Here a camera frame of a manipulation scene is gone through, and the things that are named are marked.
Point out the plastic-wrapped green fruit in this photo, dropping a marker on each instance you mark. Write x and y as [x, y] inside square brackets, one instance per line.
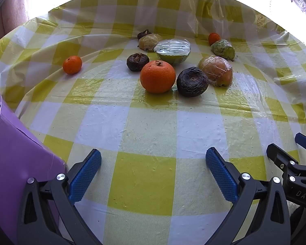
[223, 49]

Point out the plastic-wrapped beige pear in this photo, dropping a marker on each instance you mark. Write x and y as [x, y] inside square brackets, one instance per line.
[149, 42]

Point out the small dark brown fruit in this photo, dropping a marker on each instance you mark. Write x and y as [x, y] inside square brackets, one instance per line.
[143, 33]
[137, 61]

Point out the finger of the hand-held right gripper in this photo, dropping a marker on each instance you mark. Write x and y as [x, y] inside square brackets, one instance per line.
[303, 140]
[276, 155]

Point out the purple cardboard box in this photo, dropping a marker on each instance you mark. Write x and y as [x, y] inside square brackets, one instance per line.
[15, 171]

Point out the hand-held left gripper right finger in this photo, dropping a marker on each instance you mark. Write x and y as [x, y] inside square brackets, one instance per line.
[220, 176]

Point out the yellow white checkered tablecloth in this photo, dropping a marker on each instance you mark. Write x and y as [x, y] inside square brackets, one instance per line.
[142, 173]

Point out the large orange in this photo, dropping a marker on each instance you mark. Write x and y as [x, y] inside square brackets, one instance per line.
[157, 76]

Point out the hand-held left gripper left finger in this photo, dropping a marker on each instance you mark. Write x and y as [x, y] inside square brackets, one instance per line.
[85, 176]

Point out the small mandarin orange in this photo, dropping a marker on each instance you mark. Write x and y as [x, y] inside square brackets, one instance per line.
[214, 38]
[72, 64]

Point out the plastic-wrapped half green melon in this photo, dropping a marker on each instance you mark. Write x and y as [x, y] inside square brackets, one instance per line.
[173, 52]

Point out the large dark brown fruit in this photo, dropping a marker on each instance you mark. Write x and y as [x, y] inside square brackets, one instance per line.
[192, 81]

